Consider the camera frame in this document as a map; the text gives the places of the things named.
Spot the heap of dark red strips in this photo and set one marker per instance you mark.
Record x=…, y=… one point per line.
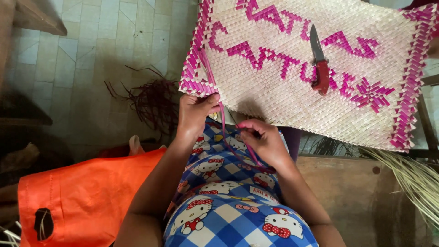
x=151, y=101

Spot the blue checkered cartoon print dress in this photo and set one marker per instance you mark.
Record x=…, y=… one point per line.
x=233, y=199

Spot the wooden bench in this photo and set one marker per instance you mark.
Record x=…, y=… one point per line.
x=360, y=202

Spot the white and pink woven mat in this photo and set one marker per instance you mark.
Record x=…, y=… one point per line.
x=301, y=68

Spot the person's left hand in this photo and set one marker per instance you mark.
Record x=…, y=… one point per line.
x=193, y=115

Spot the pink weaving strip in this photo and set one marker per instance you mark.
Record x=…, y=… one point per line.
x=240, y=145

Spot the bundle of pale straw strips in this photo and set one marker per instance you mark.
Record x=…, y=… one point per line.
x=408, y=178

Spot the person's right hand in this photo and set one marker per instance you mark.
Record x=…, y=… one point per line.
x=265, y=144

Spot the person's right fingers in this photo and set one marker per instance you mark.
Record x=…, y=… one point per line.
x=247, y=132

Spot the orange plastic bag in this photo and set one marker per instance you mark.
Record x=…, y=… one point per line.
x=85, y=199

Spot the brown wooden furniture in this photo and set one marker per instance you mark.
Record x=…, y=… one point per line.
x=31, y=17

